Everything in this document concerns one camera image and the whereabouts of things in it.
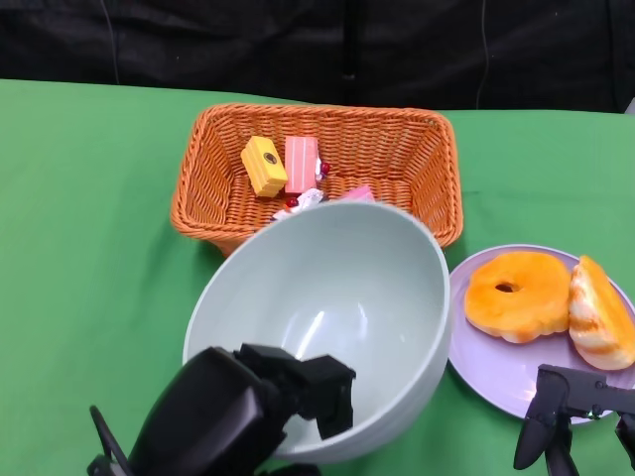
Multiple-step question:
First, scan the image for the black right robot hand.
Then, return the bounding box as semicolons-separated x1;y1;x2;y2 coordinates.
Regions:
513;364;635;476

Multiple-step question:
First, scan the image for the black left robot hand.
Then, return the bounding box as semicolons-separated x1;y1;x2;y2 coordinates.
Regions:
126;342;357;476

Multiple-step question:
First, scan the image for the orange white croissant bread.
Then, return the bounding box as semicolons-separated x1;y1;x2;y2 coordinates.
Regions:
568;255;635;372

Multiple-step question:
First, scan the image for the orange ring doughnut bread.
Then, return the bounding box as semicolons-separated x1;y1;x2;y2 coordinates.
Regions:
464;251;572;344

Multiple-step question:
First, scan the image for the pale green bowl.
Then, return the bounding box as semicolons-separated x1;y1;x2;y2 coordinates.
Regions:
182;199;452;465

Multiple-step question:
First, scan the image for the chocolate cake slice with cherry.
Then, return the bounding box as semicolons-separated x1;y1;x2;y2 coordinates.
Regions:
271;187;324;222

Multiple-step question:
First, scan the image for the yellow cake slice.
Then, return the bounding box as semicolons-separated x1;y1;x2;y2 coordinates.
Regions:
240;136;289;198

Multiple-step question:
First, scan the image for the salmon pink cake slice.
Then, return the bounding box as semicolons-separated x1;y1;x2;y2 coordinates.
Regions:
284;136;331;195

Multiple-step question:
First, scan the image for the magenta pink cake slice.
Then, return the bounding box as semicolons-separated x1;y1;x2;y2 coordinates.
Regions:
341;184;377;203

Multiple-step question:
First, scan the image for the lavender round plate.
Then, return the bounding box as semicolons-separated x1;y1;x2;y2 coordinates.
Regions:
447;243;635;425

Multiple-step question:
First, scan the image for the orange wicker basket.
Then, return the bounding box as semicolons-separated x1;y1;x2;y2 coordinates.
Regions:
171;102;465;257

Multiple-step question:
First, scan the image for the green tablecloth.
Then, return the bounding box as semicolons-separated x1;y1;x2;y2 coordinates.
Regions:
0;78;635;476

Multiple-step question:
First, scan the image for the black backdrop curtain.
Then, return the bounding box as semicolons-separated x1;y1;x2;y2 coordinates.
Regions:
0;0;635;116

